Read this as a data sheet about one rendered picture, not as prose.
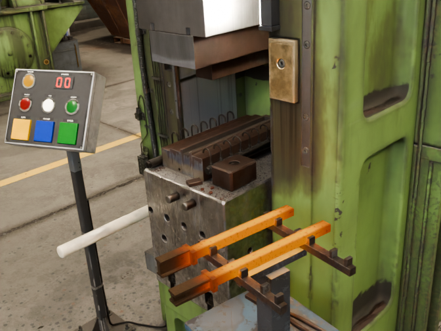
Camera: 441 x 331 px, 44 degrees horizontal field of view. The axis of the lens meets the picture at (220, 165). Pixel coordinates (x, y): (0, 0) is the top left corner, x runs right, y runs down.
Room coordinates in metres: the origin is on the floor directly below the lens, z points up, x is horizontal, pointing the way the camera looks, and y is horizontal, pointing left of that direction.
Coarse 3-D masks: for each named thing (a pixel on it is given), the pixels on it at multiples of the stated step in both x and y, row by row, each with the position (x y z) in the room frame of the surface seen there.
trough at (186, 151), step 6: (258, 120) 1.85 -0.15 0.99; (264, 120) 1.87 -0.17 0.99; (240, 126) 1.79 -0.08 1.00; (246, 126) 1.81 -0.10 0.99; (228, 132) 1.75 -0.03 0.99; (234, 132) 1.76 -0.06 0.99; (216, 138) 1.70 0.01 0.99; (222, 138) 1.72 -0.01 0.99; (198, 144) 1.65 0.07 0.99; (204, 144) 1.66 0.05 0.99; (186, 150) 1.61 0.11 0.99; (192, 150) 1.62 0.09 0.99
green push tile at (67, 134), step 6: (60, 126) 1.81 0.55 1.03; (66, 126) 1.80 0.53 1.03; (72, 126) 1.80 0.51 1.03; (78, 126) 1.80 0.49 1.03; (60, 132) 1.80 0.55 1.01; (66, 132) 1.79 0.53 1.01; (72, 132) 1.79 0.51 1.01; (60, 138) 1.79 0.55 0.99; (66, 138) 1.78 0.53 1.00; (72, 138) 1.77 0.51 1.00; (72, 144) 1.78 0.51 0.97
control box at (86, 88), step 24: (24, 72) 1.98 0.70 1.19; (48, 72) 1.94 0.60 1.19; (72, 72) 1.91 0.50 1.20; (24, 96) 1.93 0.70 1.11; (48, 96) 1.90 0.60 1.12; (72, 96) 1.86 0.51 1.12; (96, 96) 1.87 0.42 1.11; (48, 120) 1.85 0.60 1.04; (72, 120) 1.82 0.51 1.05; (96, 120) 1.85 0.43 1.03; (24, 144) 1.84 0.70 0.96; (48, 144) 1.80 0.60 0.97
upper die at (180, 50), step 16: (160, 32) 1.64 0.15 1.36; (240, 32) 1.67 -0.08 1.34; (256, 32) 1.72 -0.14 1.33; (160, 48) 1.64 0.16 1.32; (176, 48) 1.59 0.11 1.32; (192, 48) 1.54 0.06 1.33; (208, 48) 1.57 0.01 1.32; (224, 48) 1.62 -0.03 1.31; (240, 48) 1.66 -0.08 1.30; (256, 48) 1.71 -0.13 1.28; (176, 64) 1.59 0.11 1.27; (192, 64) 1.54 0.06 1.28; (208, 64) 1.57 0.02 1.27
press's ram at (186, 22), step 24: (144, 0) 1.68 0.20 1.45; (168, 0) 1.60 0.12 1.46; (192, 0) 1.53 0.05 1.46; (216, 0) 1.53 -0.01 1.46; (240, 0) 1.60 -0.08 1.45; (144, 24) 1.69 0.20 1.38; (168, 24) 1.61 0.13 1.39; (192, 24) 1.53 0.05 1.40; (216, 24) 1.53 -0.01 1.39; (240, 24) 1.59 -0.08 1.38
